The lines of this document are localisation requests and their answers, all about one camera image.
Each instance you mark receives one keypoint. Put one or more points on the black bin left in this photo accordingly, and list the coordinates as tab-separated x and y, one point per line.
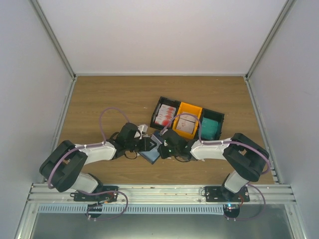
166	101

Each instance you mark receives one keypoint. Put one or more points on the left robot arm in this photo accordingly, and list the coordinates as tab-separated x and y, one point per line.
63	167

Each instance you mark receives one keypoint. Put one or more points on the black bin right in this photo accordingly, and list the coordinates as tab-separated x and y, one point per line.
212	115

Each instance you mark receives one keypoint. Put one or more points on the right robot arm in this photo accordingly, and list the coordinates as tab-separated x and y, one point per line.
248	159

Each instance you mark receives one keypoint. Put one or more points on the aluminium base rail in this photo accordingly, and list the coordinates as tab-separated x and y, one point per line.
169	194

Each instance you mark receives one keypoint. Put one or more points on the orange bin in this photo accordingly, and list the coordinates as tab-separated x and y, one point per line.
185	107

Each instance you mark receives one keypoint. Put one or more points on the black bin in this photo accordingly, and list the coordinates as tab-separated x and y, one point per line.
166	101
212	115

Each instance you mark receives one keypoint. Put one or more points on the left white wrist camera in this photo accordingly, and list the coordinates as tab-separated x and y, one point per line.
142	129

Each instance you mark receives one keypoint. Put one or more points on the left aluminium frame post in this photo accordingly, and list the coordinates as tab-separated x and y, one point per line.
48	29

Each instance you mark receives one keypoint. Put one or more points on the red patterned cards stack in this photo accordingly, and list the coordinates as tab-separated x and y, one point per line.
164	115

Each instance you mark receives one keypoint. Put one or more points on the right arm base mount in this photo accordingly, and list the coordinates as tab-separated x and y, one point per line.
231	202

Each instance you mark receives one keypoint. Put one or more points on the right aluminium frame post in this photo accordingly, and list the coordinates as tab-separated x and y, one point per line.
270	36

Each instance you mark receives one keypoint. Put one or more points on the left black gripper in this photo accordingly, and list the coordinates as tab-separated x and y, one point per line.
146	145

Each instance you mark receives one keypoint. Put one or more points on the white pink cards stack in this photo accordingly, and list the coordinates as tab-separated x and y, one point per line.
187	122

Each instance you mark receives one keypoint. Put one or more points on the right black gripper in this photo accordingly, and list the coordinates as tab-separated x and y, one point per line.
163	154

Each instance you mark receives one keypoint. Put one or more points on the grey slotted cable duct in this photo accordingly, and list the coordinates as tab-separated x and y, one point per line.
133	209

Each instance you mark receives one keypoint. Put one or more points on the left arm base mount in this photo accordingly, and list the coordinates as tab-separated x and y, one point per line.
96	201

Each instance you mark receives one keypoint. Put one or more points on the aluminium frame post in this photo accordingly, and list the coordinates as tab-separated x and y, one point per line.
270	36
48	29

